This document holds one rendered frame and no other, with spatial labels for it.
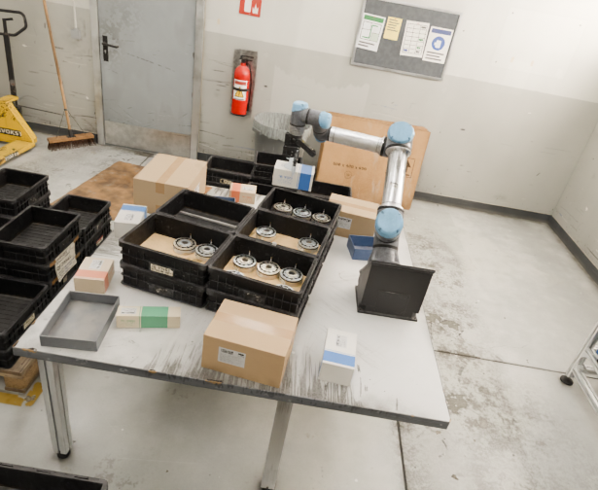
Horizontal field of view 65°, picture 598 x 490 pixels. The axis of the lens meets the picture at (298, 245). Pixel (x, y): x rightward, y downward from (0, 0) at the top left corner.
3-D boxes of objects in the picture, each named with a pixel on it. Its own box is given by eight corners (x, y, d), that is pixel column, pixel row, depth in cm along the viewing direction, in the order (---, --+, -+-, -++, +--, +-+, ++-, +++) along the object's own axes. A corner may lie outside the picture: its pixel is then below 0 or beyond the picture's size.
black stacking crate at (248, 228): (327, 248, 240) (331, 228, 234) (313, 278, 215) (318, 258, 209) (253, 227, 245) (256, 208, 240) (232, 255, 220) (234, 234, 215)
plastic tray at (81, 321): (70, 299, 194) (69, 290, 191) (120, 305, 195) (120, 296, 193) (40, 345, 170) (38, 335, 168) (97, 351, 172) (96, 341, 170)
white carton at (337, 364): (349, 386, 177) (354, 369, 173) (318, 379, 178) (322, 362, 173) (352, 350, 194) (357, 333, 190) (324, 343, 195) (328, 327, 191)
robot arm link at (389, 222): (399, 245, 211) (412, 134, 224) (402, 236, 197) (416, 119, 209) (372, 241, 213) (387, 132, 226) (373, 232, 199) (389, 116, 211)
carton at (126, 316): (180, 318, 195) (181, 306, 192) (179, 328, 190) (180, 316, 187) (119, 317, 189) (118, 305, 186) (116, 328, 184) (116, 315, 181)
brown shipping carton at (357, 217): (321, 231, 277) (326, 207, 268) (327, 216, 295) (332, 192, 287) (370, 244, 274) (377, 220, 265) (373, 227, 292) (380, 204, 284)
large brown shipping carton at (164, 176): (187, 220, 263) (188, 188, 253) (133, 210, 263) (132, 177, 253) (205, 191, 298) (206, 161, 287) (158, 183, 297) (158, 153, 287)
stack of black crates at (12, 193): (14, 227, 328) (3, 166, 305) (56, 234, 329) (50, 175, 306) (-24, 258, 294) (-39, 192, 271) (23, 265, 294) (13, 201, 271)
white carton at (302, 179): (311, 182, 249) (314, 166, 245) (310, 192, 239) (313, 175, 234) (274, 175, 249) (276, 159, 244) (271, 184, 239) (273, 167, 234)
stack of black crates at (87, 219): (71, 237, 329) (66, 192, 312) (114, 244, 329) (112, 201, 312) (40, 268, 294) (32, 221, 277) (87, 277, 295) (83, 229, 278)
